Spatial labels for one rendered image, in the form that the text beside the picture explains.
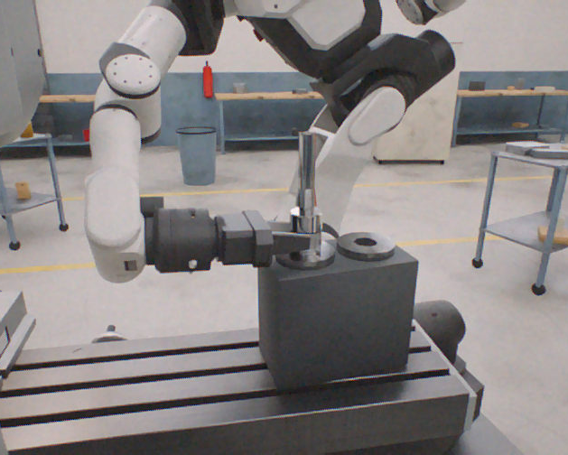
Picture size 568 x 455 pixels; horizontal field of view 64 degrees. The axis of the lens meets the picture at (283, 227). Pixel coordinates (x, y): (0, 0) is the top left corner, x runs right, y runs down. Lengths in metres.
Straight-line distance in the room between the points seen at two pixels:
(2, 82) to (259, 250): 0.33
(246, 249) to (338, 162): 0.44
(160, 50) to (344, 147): 0.41
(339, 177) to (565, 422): 1.64
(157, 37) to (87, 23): 7.46
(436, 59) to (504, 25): 8.67
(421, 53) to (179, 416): 0.83
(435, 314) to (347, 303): 0.70
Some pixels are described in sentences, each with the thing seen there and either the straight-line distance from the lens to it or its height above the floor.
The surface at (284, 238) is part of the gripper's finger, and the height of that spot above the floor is 1.18.
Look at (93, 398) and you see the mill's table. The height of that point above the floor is 0.94.
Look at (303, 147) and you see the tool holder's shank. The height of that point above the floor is 1.30.
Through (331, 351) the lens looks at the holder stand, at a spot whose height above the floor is 1.00.
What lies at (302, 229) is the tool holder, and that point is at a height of 1.18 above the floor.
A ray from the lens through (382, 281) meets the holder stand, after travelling 0.69.
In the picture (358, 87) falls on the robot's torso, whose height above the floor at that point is 1.35.
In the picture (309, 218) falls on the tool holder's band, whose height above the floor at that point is 1.20.
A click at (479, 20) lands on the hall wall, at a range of 9.50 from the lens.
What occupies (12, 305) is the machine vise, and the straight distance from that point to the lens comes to 0.93.
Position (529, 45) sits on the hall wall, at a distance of 10.07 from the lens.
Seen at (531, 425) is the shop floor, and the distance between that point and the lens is 2.27.
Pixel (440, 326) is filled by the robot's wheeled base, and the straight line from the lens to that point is 1.34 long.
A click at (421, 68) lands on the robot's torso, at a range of 1.07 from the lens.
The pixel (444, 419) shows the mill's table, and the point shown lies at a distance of 0.79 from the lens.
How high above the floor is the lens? 1.41
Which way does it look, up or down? 20 degrees down
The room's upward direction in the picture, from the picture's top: straight up
